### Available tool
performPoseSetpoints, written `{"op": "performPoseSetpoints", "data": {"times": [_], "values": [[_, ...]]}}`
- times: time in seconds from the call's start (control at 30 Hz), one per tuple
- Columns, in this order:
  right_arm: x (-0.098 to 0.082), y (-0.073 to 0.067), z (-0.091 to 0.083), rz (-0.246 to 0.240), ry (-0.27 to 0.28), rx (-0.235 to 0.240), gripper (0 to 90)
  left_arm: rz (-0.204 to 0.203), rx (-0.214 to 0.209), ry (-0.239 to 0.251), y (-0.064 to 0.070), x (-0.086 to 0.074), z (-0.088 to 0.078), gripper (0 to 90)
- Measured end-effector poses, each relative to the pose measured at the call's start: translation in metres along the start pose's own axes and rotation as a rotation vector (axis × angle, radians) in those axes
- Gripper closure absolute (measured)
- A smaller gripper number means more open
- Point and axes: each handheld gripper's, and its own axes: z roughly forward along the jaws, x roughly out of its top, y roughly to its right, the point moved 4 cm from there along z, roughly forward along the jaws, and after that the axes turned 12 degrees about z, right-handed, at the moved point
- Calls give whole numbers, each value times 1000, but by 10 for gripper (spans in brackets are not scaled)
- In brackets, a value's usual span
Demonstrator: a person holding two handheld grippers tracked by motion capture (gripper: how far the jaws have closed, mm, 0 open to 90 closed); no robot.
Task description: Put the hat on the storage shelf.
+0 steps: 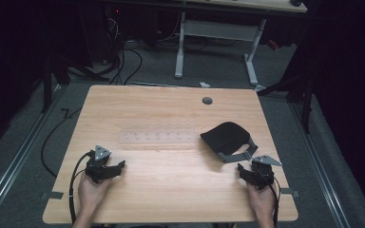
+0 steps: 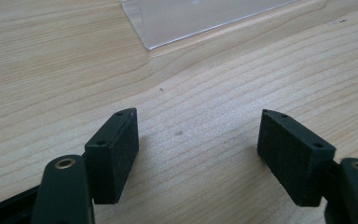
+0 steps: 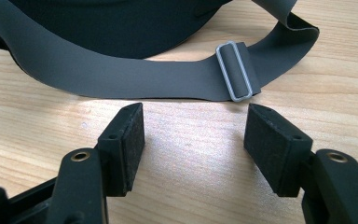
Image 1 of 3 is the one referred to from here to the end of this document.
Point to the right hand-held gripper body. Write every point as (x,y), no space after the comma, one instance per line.
(263,171)

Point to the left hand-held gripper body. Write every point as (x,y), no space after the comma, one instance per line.
(99,158)

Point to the person's right hand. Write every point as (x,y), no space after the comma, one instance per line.
(262,200)

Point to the grey tape strip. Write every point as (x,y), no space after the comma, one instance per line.
(290,192)
(52,195)

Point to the clear tape patch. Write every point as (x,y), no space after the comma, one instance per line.
(158,136)

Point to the black metal stand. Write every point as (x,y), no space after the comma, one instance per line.
(47,85)
(304,95)

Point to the white paper scrap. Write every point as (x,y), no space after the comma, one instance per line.
(204,84)

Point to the dark computer tower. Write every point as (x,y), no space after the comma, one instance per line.
(98,34)

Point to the small red object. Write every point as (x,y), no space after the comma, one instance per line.
(273,45)

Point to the desk with white legs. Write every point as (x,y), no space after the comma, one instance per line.
(218,30)

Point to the aluminium floor rail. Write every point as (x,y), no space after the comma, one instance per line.
(15,161)
(320,164)

